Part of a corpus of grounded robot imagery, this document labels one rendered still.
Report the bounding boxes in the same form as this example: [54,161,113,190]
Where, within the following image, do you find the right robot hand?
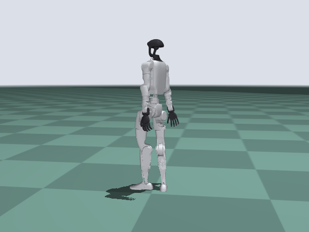
[167,106,179,127]

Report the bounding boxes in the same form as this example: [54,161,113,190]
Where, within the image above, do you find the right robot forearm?
[164,90,173,111]

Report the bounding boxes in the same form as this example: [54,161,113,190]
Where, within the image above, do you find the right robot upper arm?
[164,64,170,92]

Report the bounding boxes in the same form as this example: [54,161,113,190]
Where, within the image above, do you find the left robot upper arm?
[141,61,153,91]

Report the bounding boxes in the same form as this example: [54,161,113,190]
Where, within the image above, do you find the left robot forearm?
[140,84,150,113]

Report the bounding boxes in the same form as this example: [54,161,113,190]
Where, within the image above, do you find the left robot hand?
[140,108,152,131]

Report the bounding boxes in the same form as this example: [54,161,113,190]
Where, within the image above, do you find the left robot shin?
[140,146,152,185]

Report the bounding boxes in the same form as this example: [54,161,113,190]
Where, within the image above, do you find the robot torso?
[147,58,167,118]

